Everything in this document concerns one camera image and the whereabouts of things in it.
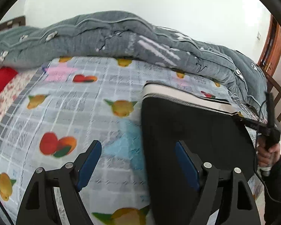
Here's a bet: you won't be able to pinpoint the dark wooden headboard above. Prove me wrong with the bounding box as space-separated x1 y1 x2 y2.
0 15 26 34

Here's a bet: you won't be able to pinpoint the black pants with white stripe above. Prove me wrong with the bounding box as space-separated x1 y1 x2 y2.
140 82 259 225

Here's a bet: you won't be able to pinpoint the floral bed sheet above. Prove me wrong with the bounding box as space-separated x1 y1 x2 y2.
0 71 37 134

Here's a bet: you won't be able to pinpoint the red pillow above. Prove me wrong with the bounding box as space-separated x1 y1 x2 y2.
0 67 19 106

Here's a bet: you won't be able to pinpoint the brown wooden door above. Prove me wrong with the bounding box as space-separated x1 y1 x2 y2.
257 14 281 75

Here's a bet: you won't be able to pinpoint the fruit printed bed sheet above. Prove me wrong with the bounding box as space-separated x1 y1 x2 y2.
0 56 265 225

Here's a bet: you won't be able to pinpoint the person's right forearm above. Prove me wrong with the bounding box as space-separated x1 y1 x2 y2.
263 156 281 225

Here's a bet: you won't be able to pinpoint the person's right hand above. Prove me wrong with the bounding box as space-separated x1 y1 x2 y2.
257 143 281 168

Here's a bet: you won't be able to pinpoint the grey quilt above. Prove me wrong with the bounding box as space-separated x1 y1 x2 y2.
0 10 269 118

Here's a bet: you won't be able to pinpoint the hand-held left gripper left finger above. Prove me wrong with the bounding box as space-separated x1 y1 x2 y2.
15 140 102 225

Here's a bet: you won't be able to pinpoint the black cable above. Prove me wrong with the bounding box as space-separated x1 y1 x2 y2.
255 98 281 203

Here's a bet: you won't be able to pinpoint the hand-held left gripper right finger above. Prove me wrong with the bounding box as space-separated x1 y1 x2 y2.
174 141 260 225

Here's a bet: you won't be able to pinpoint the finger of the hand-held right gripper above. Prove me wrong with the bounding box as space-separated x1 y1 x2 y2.
233 116 267 135

